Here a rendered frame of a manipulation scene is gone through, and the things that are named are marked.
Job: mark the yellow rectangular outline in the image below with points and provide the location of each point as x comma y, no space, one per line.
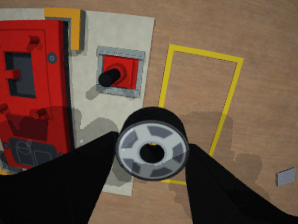
201,52

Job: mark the black wheel with grey hub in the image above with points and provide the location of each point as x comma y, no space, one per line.
152,162

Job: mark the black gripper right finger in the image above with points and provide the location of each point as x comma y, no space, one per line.
216,196

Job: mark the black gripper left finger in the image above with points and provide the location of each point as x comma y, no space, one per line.
62,191

